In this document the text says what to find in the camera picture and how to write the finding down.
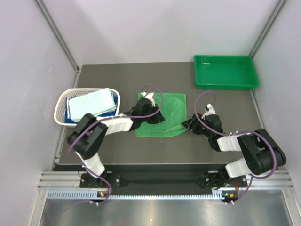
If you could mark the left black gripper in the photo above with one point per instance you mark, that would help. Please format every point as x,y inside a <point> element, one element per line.
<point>158,118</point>

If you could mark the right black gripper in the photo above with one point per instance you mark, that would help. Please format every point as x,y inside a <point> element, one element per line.
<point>192,124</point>

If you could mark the green towel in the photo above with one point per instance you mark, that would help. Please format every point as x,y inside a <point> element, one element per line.
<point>174,110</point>

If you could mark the white towel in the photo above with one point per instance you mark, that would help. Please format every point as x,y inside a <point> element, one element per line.
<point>95,103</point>

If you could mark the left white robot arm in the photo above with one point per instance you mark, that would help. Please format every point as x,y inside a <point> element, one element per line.
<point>89,133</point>

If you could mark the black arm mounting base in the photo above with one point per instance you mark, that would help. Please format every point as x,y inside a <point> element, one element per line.
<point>168,179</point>

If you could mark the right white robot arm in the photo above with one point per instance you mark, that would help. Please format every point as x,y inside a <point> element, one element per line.
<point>260,151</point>

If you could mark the green plastic bin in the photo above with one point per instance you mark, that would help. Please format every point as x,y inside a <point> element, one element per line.
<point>225,72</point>

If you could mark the white perforated plastic basket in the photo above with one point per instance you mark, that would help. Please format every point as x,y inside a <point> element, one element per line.
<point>61,115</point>

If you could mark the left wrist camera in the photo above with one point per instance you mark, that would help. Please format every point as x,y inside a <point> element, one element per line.
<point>150,96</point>

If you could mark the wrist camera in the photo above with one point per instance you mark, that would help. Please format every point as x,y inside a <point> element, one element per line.
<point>209,110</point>
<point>150,96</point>

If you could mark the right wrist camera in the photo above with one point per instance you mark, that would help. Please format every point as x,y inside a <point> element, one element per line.
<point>209,110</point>

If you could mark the grey slotted cable duct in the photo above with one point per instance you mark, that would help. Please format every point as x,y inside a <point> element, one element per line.
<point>97,195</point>

